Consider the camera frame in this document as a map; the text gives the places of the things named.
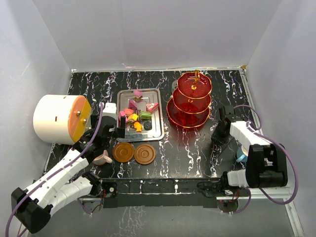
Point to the pink ceramic cup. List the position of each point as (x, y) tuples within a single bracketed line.
[(102, 159)]

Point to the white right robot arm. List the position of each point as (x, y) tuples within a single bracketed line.
[(266, 163)]

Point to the white cylindrical drum container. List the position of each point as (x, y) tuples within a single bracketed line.
[(61, 119)]

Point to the green striped macaron cake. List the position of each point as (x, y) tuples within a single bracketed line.
[(144, 115)]

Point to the blue ceramic cup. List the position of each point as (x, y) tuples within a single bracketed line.
[(242, 154)]

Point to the brown wooden coaster right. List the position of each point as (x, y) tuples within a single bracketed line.
[(145, 154)]

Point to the dark chocolate cookie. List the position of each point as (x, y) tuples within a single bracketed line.
[(147, 125)]

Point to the pink roll cake top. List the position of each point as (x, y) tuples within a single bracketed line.
[(137, 93)]

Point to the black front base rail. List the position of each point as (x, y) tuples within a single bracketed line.
[(168, 192)]

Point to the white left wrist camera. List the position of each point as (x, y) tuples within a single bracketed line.
[(110, 110)]

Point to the silver metal tray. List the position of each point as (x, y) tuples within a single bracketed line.
[(149, 96)]

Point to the brown wooden coaster left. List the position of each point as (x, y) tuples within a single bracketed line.
[(123, 152)]

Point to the red three-tier cake stand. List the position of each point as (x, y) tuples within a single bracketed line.
[(189, 105)]

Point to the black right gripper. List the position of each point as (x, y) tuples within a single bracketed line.
[(216, 137)]

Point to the clear tape roll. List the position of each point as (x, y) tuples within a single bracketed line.
[(174, 86)]

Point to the magenta layered cake wedge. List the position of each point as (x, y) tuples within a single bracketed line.
[(132, 105)]

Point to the aluminium frame rail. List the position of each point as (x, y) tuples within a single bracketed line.
[(283, 193)]

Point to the pink square cake block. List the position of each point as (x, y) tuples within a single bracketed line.
[(121, 115)]

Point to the red white strawberry cake slice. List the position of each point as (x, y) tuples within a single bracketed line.
[(152, 107)]

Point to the orange fish shaped pastry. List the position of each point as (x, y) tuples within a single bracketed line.
[(138, 126)]

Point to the brown wooden coaster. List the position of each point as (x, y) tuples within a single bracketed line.
[(145, 154), (123, 152)]

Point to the salmon pink cake piece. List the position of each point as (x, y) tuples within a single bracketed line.
[(128, 112)]

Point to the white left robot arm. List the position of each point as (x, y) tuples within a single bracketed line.
[(34, 205)]

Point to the yellow orange cake piece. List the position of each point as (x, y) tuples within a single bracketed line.
[(132, 118)]

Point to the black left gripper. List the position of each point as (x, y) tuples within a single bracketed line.
[(119, 133)]

